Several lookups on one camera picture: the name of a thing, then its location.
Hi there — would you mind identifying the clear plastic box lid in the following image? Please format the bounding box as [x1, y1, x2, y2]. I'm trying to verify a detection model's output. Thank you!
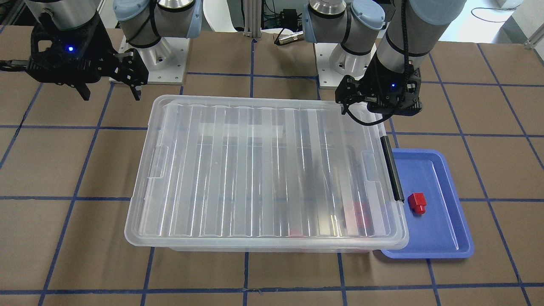
[124, 95, 409, 250]

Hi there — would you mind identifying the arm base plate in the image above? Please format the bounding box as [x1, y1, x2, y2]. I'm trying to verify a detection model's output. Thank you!
[314, 39, 381, 89]
[138, 37, 191, 85]

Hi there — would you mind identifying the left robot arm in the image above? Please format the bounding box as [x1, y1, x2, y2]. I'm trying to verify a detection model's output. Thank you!
[302, 0, 466, 116]

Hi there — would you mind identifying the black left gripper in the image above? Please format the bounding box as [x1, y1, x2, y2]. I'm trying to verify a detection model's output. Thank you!
[335, 57, 423, 116]

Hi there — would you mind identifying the blue plastic tray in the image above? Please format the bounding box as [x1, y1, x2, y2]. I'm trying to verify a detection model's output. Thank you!
[382, 148, 474, 259]

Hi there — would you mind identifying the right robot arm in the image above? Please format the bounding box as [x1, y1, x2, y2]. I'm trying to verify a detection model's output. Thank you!
[24, 0, 203, 101]

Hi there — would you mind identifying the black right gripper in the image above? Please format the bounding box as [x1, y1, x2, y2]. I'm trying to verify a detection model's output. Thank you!
[27, 12, 148, 101]

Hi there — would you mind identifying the red block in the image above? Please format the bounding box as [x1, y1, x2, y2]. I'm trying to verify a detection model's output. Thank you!
[287, 229, 305, 238]
[408, 192, 427, 215]
[352, 201, 373, 230]

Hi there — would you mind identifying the aluminium frame post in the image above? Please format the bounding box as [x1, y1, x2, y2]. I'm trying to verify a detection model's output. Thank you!
[242, 0, 262, 40]

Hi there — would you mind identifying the clear plastic storage box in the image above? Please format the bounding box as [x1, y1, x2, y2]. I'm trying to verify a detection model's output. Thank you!
[168, 242, 374, 254]

